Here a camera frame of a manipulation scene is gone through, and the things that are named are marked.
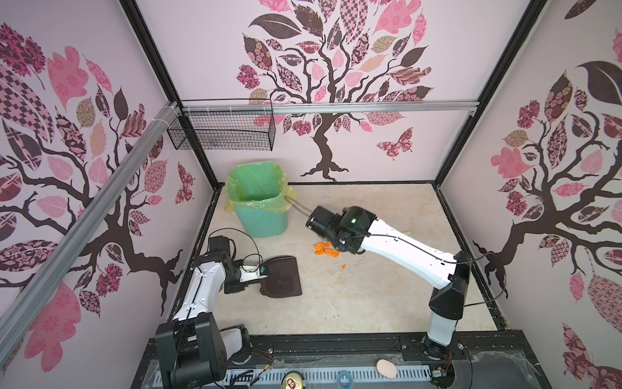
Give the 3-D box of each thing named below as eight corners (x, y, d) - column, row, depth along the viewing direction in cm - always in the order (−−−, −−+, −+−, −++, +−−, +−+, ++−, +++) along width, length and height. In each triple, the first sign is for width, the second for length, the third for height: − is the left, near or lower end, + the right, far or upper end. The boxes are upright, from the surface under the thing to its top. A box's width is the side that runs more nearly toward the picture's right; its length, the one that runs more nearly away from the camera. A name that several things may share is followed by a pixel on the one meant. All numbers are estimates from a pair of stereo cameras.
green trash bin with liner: (236, 243, 101) (216, 205, 81) (246, 202, 116) (232, 161, 96) (293, 244, 101) (287, 205, 81) (296, 203, 116) (292, 161, 96)
